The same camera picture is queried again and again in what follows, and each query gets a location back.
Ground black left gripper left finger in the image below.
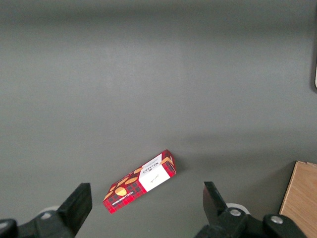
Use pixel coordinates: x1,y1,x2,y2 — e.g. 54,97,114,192
0,182,93,238

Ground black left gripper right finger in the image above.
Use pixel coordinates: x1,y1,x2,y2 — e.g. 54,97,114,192
195,181,308,238

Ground wooden drawer cabinet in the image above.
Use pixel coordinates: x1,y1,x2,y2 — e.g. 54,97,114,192
279,161,317,238

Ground red tartan shortbread box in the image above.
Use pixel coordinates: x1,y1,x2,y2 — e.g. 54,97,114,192
102,149,178,215

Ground beige plastic tray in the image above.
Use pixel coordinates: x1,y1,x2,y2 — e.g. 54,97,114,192
311,59,317,94

